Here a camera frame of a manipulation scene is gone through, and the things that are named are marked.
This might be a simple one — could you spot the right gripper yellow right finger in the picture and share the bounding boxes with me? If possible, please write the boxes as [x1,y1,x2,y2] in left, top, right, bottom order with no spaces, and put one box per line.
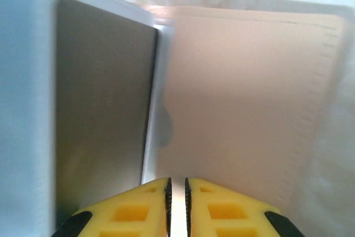
[184,177,306,237]

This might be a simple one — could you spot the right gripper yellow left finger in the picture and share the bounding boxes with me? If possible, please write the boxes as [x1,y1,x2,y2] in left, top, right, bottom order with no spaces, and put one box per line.
[51,177,173,237]

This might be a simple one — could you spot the grey credit card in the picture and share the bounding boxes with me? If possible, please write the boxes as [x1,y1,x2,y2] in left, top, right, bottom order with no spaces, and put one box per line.
[55,0,159,223]

